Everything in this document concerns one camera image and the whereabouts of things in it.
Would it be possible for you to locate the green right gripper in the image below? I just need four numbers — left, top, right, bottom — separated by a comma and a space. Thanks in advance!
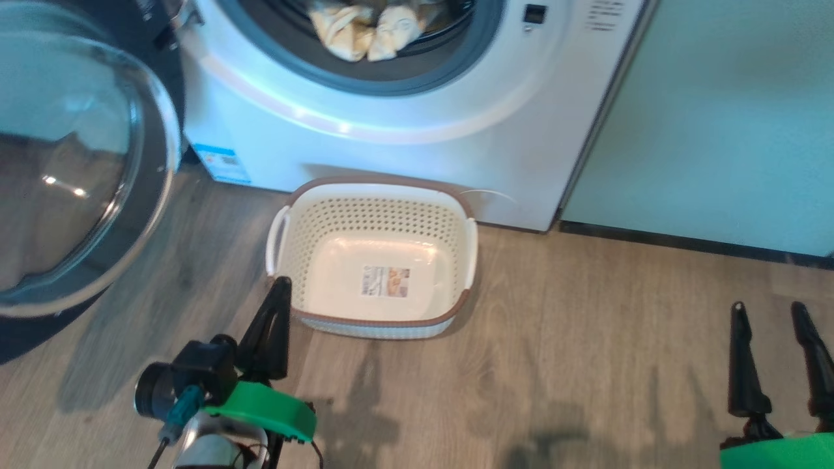
719, 301, 834, 469

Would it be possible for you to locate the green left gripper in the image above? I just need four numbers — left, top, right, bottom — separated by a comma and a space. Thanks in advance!
205, 277, 318, 444

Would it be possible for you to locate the black glass washer door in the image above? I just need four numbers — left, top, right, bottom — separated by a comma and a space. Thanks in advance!
0, 0, 186, 365

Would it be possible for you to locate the cream yellow garment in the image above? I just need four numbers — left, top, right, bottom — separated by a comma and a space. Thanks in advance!
308, 0, 444, 63

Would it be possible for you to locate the white basket brown rim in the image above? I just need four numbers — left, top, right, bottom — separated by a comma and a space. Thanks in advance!
265, 174, 479, 340

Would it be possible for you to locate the printed sticker label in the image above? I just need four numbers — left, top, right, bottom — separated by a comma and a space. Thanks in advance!
361, 265, 411, 298

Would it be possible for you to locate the large pale green cabinet door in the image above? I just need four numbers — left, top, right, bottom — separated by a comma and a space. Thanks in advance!
562, 0, 834, 258

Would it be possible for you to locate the white front-load washing machine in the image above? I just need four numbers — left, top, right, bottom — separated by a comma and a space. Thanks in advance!
176, 0, 659, 233

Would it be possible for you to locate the dark baseboard strip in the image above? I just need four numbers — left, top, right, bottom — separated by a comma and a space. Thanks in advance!
559, 220, 834, 271

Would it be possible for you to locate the blue energy label sticker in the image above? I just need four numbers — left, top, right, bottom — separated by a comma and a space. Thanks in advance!
192, 143, 252, 186

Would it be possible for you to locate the teal camera cable connector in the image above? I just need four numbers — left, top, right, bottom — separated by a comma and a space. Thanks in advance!
158, 386, 204, 444

